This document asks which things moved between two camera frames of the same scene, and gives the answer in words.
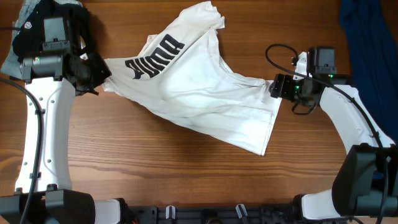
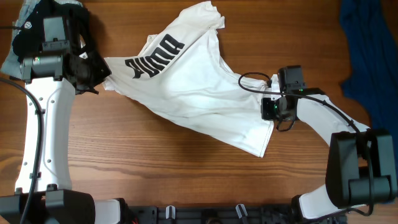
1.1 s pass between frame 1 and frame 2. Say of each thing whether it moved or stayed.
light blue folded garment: stayed
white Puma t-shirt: stayed
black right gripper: moved
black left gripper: stayed
